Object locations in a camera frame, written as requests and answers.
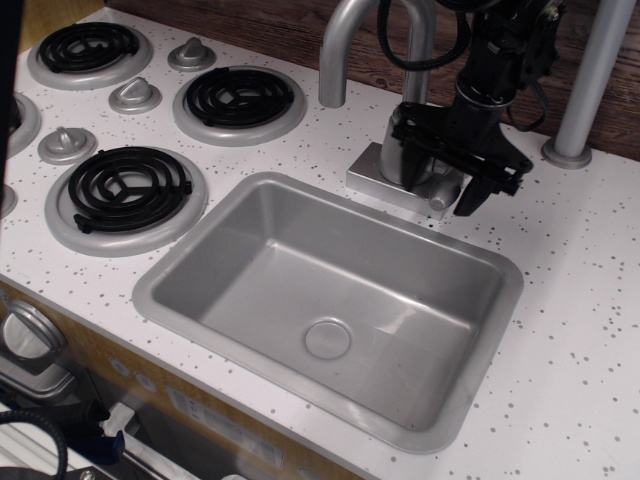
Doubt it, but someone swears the silver faucet lever handle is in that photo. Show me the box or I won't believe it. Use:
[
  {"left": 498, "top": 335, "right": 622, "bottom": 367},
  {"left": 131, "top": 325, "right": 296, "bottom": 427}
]
[{"left": 428, "top": 168, "right": 464, "bottom": 211}]

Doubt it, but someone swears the grey stove knob middle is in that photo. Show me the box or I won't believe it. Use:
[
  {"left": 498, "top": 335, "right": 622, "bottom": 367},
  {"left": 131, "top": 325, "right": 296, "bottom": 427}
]
[{"left": 108, "top": 77, "right": 162, "bottom": 115}]

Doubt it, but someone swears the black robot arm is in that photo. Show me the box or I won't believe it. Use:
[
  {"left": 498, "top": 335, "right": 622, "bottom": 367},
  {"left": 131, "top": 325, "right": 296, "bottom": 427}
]
[{"left": 377, "top": 1, "right": 566, "bottom": 216}]

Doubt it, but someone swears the grey vertical support pole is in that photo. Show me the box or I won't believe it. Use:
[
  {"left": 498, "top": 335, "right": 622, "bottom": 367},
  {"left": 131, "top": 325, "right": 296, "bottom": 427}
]
[{"left": 542, "top": 0, "right": 635, "bottom": 170}]

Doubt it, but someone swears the black cable lower left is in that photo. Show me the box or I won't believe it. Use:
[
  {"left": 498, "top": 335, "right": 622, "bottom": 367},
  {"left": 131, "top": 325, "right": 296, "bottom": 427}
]
[{"left": 0, "top": 407, "right": 76, "bottom": 480}]

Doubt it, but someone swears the silver round oven dial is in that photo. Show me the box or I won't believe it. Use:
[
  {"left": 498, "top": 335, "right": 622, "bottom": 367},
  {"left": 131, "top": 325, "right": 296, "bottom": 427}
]
[{"left": 1, "top": 300, "right": 66, "bottom": 374}]

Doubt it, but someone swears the back left stove burner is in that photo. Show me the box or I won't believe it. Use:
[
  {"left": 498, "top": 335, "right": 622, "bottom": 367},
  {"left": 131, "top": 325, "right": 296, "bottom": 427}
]
[{"left": 27, "top": 22, "right": 153, "bottom": 91}]

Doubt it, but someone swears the grey stove knob lower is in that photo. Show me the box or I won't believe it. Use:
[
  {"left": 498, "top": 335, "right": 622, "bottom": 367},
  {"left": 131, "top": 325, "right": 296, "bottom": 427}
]
[{"left": 37, "top": 127, "right": 97, "bottom": 166}]

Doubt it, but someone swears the back right stove burner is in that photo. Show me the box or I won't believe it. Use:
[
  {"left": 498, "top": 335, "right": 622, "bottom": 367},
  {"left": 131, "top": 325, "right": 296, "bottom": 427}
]
[{"left": 172, "top": 66, "right": 307, "bottom": 147}]

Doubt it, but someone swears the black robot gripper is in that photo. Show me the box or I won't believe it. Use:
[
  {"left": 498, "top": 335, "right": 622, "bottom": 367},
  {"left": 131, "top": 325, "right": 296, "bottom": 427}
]
[{"left": 392, "top": 99, "right": 533, "bottom": 216}]

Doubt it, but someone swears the left edge stove burner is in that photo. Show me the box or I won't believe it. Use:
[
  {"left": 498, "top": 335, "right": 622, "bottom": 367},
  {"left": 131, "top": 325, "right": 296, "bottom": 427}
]
[{"left": 7, "top": 92, "right": 41, "bottom": 158}]

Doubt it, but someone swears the grey stove knob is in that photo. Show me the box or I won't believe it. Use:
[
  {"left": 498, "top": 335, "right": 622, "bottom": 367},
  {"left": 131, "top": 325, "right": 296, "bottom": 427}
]
[
  {"left": 108, "top": 77, "right": 162, "bottom": 115},
  {"left": 167, "top": 37, "right": 216, "bottom": 72},
  {"left": 37, "top": 127, "right": 97, "bottom": 166}
]

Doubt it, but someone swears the front right stove burner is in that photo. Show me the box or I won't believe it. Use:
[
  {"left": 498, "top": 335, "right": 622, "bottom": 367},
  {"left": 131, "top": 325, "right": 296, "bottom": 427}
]
[{"left": 45, "top": 146, "right": 208, "bottom": 258}]

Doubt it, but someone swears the blue clamp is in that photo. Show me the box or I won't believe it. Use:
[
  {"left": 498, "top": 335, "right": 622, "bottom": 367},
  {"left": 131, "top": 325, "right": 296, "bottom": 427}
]
[{"left": 87, "top": 432, "right": 126, "bottom": 465}]

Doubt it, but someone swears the grey plastic sink basin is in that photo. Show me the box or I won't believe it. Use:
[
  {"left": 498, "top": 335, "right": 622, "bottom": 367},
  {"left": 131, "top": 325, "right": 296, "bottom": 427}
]
[{"left": 132, "top": 172, "right": 524, "bottom": 454}]

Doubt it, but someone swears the grey stove knob top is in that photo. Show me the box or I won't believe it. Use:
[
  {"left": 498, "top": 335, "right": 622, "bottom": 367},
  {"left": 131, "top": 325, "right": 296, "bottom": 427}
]
[{"left": 167, "top": 37, "right": 216, "bottom": 72}]

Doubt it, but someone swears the silver toy faucet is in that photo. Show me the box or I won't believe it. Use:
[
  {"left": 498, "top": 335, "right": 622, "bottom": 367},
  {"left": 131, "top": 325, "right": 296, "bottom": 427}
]
[{"left": 318, "top": 0, "right": 453, "bottom": 220}]

